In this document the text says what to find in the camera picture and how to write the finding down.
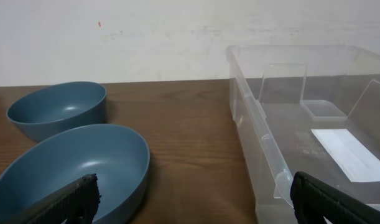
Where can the dark blue bowl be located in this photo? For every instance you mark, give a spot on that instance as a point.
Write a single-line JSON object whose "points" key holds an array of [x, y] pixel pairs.
{"points": [[52, 110], [118, 155]]}

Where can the clear plastic storage bin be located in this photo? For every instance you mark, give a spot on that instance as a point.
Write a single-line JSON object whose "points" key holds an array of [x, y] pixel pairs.
{"points": [[278, 94]]}

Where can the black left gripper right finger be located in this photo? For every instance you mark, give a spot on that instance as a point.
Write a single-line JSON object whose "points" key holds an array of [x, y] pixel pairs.
{"points": [[317, 202]]}

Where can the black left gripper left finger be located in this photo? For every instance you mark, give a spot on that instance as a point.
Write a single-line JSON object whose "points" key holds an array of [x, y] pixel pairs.
{"points": [[76, 202]]}

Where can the white label in bin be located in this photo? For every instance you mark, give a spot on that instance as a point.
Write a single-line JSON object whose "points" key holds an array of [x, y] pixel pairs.
{"points": [[353, 158]]}

